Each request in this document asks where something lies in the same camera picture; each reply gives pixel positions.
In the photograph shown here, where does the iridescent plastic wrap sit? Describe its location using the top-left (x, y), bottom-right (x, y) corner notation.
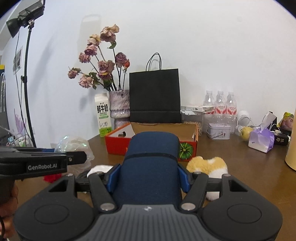
top-left (54, 136), bottom-right (94, 176)

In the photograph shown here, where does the red small object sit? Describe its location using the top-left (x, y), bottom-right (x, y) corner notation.
top-left (43, 173), bottom-right (62, 184)

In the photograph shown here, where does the black studio light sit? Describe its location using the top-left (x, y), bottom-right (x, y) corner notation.
top-left (6, 1), bottom-right (45, 38)

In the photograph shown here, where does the black small box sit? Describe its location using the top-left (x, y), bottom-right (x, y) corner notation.
top-left (273, 130), bottom-right (290, 146)

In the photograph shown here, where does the purple textured vase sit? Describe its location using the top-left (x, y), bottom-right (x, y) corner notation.
top-left (109, 90), bottom-right (130, 129)

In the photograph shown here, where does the black paper shopping bag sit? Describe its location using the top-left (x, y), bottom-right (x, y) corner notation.
top-left (129, 52), bottom-right (182, 123)

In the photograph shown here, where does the clear plastic food container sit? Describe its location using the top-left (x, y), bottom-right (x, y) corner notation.
top-left (181, 110), bottom-right (203, 136)

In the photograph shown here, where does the small white round fan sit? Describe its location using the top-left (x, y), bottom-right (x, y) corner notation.
top-left (236, 110), bottom-right (251, 135)

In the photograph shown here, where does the small grey tin box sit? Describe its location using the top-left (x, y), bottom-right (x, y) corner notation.
top-left (207, 123), bottom-right (231, 140)

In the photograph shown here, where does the water bottle middle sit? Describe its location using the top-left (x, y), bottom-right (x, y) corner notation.
top-left (215, 91), bottom-right (227, 114)

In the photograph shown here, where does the white flat carton box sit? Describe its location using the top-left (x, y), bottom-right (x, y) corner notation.
top-left (180, 105), bottom-right (215, 114)

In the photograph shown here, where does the yellow green apple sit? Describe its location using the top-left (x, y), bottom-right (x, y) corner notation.
top-left (240, 126), bottom-right (253, 141)

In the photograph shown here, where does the dark blue glasses case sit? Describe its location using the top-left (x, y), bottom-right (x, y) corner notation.
top-left (113, 132), bottom-right (182, 206)

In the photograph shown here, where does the water bottle right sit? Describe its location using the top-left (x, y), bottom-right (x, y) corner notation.
top-left (226, 92), bottom-right (237, 133)

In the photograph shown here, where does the white green milk carton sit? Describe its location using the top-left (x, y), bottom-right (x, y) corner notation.
top-left (94, 93), bottom-right (112, 137)

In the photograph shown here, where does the water bottle left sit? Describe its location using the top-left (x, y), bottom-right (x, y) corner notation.
top-left (203, 90), bottom-right (216, 114)

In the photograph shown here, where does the person's left hand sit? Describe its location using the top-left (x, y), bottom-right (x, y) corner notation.
top-left (1, 183), bottom-right (19, 239)

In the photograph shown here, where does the yellow thermos jug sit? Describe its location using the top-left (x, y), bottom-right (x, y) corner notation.
top-left (285, 111), bottom-right (296, 171)

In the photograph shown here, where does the white knitted cloth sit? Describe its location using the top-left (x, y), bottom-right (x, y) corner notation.
top-left (87, 165), bottom-right (113, 177)

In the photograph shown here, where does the dried pink rose bouquet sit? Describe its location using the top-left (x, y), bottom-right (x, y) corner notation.
top-left (67, 24), bottom-right (130, 92)

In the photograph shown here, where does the yellow white plush toy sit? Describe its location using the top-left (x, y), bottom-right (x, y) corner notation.
top-left (186, 156), bottom-right (229, 201)

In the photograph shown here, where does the water bottle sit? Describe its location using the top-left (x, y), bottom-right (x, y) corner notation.
top-left (215, 91), bottom-right (227, 114)
top-left (226, 92), bottom-right (237, 133)
top-left (203, 90), bottom-right (216, 114)

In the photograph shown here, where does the black light stand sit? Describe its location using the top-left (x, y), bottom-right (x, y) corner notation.
top-left (20, 19), bottom-right (37, 148)

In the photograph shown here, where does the colourful snack packet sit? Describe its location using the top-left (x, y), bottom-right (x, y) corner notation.
top-left (278, 112), bottom-right (294, 132)

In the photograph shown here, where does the red cardboard pumpkin box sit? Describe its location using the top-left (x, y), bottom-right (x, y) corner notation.
top-left (105, 123), bottom-right (198, 162)

